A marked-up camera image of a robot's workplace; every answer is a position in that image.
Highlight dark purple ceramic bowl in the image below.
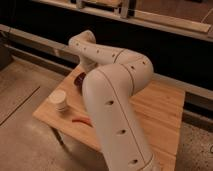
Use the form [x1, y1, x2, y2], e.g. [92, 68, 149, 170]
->
[74, 72, 86, 89]

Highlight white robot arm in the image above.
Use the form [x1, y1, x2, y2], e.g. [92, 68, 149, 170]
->
[69, 30, 161, 171]

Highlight orange carrot toy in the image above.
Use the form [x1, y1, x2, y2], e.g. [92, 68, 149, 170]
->
[72, 117, 92, 127]

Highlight white stacked paper cups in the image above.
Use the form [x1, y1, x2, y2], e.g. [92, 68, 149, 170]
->
[49, 90, 68, 112]

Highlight wooden table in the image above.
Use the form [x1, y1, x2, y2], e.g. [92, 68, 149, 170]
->
[33, 65, 185, 171]

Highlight wooden shelf rail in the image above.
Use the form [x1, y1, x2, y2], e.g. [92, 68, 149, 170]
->
[33, 0, 213, 42]

